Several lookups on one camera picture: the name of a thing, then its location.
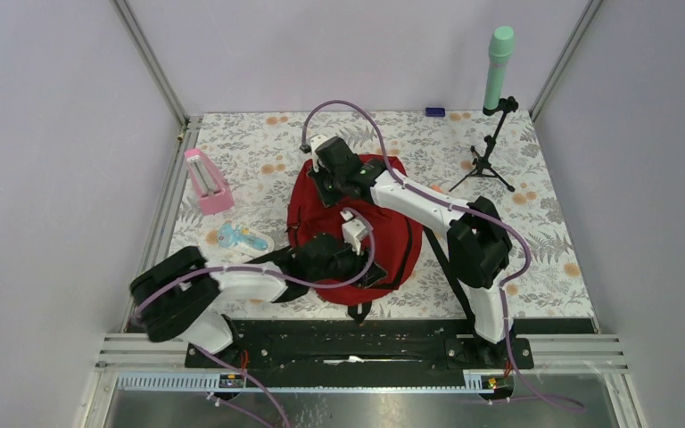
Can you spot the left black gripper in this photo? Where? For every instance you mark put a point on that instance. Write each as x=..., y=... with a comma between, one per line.
x=359, y=261

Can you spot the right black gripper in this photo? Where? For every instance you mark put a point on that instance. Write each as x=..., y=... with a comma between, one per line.
x=317, y=173

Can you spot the red backpack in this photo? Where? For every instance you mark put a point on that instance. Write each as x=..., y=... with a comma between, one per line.
x=398, y=245

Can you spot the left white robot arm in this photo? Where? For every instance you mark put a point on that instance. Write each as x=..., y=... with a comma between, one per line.
x=173, y=298

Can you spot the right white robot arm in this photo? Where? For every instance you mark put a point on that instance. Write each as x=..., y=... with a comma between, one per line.
x=478, y=246

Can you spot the blue correction tape pack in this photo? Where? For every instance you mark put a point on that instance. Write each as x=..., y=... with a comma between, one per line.
x=243, y=239

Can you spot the floral table mat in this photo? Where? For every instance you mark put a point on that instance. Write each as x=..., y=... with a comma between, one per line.
x=260, y=157

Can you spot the small blue box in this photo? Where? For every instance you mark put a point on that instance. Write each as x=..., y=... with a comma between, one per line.
x=435, y=112

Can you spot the pink metronome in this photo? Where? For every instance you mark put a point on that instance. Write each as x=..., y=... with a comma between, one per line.
x=210, y=186

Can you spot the black tripod mic stand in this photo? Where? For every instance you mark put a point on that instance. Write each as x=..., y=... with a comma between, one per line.
x=481, y=161

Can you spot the green microphone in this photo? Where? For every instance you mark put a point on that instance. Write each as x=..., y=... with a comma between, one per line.
x=502, y=45

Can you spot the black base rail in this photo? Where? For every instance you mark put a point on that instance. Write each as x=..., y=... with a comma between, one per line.
x=379, y=353

